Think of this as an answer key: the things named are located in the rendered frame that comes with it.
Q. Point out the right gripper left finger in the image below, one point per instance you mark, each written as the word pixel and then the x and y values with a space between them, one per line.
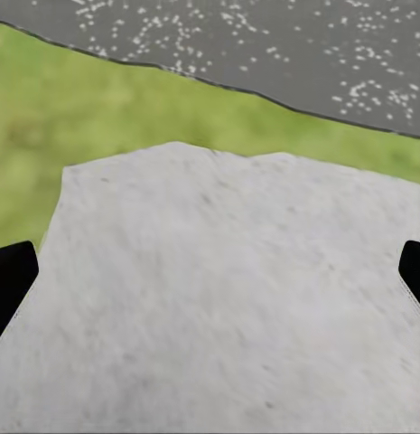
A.
pixel 18 270

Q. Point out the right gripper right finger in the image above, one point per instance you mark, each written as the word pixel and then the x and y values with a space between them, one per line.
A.
pixel 409 267

